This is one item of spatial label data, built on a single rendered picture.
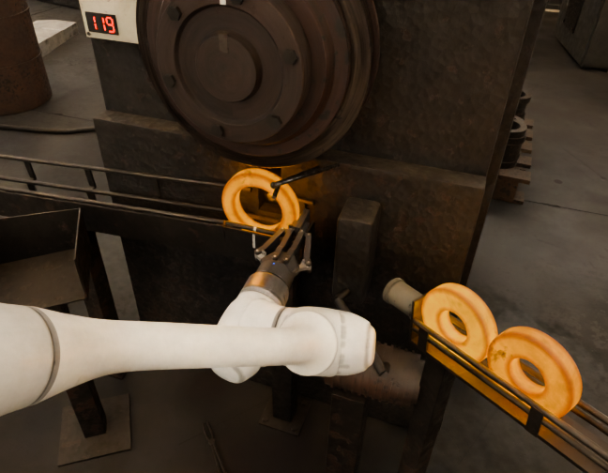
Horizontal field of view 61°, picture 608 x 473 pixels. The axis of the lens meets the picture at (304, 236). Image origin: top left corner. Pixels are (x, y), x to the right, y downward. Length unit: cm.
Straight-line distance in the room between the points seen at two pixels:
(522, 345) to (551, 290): 143
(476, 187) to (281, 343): 58
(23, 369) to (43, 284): 82
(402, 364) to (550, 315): 115
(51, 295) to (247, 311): 54
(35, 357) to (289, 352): 35
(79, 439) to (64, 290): 61
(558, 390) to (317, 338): 40
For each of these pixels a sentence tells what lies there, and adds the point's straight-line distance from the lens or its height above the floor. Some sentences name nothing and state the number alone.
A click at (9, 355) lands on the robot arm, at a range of 52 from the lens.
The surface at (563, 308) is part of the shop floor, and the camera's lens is 230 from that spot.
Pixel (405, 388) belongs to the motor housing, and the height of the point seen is 51.
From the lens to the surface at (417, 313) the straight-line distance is 107.
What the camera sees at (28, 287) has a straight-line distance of 136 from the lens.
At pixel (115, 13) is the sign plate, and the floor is 112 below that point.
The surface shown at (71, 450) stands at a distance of 176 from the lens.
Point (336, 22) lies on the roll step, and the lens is 93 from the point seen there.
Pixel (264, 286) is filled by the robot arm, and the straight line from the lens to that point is 97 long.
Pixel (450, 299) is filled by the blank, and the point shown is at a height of 76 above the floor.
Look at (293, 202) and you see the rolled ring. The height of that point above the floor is 79.
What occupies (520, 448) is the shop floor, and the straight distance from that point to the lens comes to 180.
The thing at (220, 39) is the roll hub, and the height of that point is 117.
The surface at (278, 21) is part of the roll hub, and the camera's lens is 89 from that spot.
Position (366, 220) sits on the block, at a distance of 110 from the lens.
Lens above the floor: 142
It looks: 37 degrees down
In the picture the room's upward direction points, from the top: 2 degrees clockwise
